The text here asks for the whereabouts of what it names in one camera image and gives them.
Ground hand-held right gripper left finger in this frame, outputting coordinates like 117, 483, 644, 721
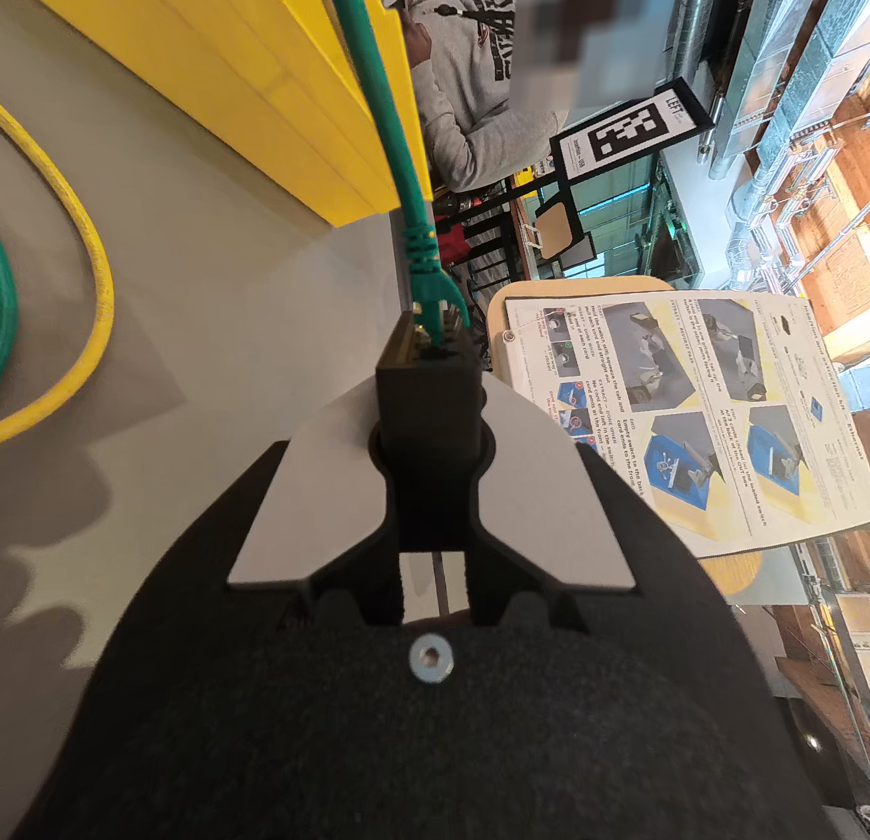
226, 380, 404, 627

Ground yellow ethernet cable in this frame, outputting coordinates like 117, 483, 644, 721
0, 106, 115, 443

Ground yellow plastic bin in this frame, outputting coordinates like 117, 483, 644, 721
7, 0, 436, 228

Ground tan board black frame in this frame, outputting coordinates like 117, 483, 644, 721
535, 198, 598, 271

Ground printed tag sign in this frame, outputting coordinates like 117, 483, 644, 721
549, 77, 716, 183

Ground black ethernet switch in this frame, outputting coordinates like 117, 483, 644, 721
375, 310, 487, 552

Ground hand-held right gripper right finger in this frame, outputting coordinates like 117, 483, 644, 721
465, 373, 638, 627

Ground silver rectangular air duct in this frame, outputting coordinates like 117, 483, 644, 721
710, 0, 870, 178

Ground green ethernet cable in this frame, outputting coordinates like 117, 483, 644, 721
0, 0, 471, 379

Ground red bag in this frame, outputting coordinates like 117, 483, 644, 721
435, 215, 471, 265

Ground wooden display board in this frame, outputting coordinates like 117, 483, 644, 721
486, 276, 765, 596

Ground printed instruction sheet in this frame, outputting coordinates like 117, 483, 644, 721
505, 290, 870, 559

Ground silver round air duct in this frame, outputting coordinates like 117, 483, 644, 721
669, 0, 715, 87

